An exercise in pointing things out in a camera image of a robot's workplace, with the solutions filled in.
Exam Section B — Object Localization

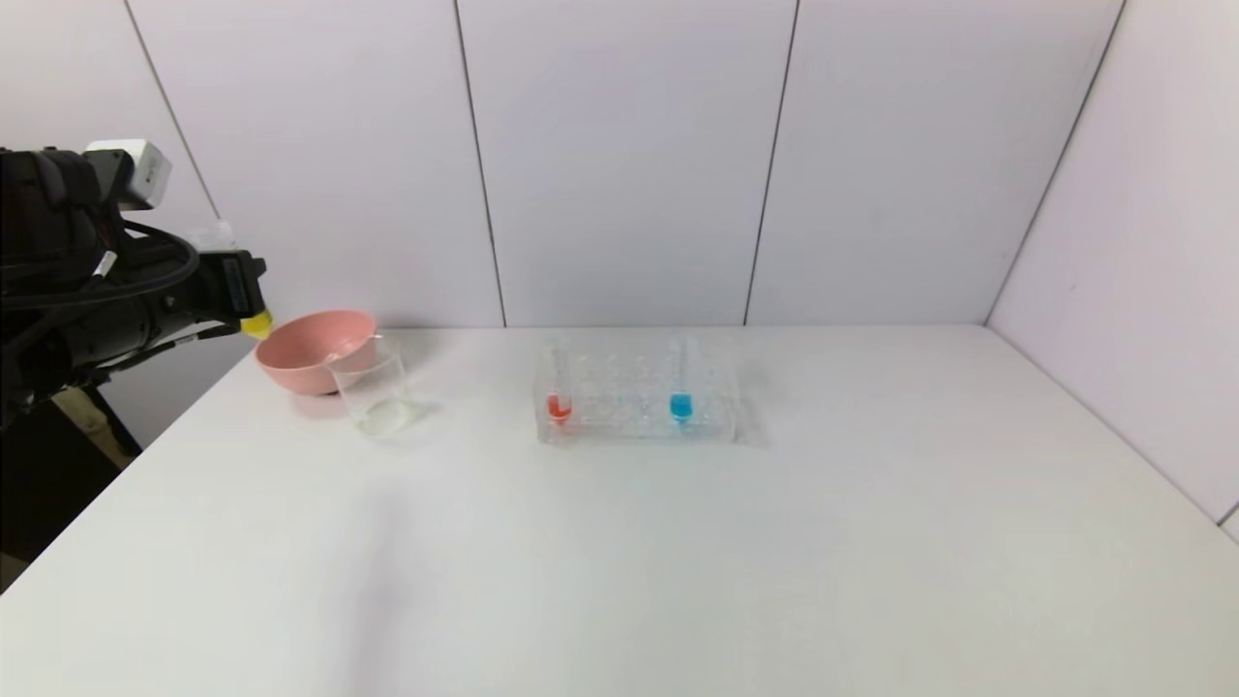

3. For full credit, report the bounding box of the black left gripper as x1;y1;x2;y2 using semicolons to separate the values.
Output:
136;249;273;341

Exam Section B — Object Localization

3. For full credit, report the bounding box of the clear glass beaker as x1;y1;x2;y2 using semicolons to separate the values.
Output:
327;336;419;439

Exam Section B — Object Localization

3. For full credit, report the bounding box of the clear acrylic test tube rack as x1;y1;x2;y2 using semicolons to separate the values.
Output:
534;344;742;446

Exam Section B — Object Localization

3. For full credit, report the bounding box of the test tube with blue pigment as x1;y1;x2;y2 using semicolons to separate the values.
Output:
667;337;696;426

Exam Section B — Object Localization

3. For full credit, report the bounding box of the test tube with yellow pigment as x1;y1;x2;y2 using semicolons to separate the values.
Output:
189;221;275;341

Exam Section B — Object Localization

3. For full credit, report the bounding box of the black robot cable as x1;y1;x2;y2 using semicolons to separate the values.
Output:
0;221;201;313

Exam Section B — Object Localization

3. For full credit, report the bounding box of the pink bowl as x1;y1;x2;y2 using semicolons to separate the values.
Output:
255;310;378;397

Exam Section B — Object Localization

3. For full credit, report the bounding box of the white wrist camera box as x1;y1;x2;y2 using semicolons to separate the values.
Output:
85;140;173;211

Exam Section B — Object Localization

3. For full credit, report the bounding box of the test tube with red pigment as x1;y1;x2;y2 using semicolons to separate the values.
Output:
544;339;575;426

